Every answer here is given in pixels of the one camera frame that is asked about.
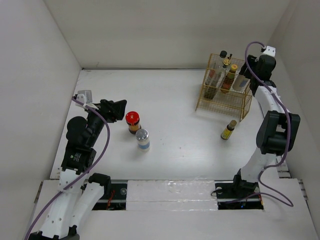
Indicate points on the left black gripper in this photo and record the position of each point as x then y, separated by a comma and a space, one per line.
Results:
113, 110

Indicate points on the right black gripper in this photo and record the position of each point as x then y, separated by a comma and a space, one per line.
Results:
252, 60

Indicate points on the red lid sauce jar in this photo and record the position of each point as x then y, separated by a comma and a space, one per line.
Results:
132, 118

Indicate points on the yellow cap sauce bottle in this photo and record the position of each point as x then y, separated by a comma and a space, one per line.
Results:
229, 79

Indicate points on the gold spout oil bottle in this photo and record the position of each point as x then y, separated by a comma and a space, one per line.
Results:
225, 67

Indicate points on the black cap vinegar bottle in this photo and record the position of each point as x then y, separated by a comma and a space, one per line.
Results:
215, 71

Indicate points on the silver lid shaker blue label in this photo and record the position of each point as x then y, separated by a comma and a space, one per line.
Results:
143, 141

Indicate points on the small yellow label bottle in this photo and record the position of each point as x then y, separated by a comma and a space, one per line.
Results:
227, 132

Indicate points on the silver lid shaker tall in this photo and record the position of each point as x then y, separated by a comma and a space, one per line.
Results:
240, 83

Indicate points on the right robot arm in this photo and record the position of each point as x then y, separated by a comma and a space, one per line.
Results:
275, 138

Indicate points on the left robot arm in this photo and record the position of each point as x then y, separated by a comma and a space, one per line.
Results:
65, 214

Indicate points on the yellow wire basket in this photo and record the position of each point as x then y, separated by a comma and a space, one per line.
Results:
233, 103

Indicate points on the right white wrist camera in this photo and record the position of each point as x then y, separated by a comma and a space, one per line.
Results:
269, 51

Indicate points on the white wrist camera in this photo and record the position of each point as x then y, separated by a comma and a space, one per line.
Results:
269, 51
83, 97

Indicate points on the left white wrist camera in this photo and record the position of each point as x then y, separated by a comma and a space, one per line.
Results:
83, 97

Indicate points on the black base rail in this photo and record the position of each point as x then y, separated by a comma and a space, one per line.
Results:
199, 195

